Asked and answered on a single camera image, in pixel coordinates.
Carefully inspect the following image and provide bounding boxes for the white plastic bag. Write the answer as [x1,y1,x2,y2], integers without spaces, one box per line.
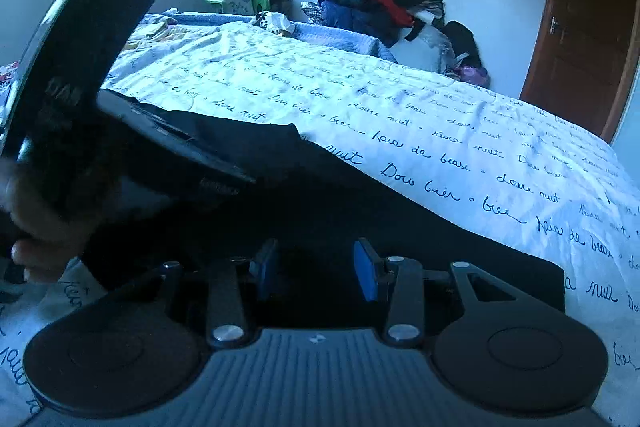
[394,26,457,76]

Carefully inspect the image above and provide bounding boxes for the black pants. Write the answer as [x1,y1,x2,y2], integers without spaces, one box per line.
[82,91,567,325]

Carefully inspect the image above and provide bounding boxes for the white patterned cloth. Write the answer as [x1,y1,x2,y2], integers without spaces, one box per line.
[251,11,292,34]

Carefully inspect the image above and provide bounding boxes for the purple cloth item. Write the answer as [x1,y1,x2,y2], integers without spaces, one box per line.
[459,65,491,86]

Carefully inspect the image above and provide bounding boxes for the brown wooden door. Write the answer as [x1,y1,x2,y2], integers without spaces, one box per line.
[519,0,640,144]

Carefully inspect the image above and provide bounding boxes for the black bag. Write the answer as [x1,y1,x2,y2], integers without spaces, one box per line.
[442,20,484,70]

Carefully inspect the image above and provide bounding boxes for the light blue blanket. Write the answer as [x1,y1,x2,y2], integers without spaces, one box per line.
[139,8,397,64]

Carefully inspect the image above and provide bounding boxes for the yellowish patterned cloth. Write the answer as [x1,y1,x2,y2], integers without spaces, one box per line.
[124,18,180,50]

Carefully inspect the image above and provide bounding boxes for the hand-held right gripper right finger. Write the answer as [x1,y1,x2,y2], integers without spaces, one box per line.
[352,237,537,350]

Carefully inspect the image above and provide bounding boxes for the person's left hand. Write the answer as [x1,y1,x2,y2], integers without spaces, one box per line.
[0,159,101,284]

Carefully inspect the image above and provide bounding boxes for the white script-printed bedspread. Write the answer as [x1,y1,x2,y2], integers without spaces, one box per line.
[0,21,640,427]

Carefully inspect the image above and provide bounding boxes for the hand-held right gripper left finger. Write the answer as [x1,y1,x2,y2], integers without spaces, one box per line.
[115,238,280,350]

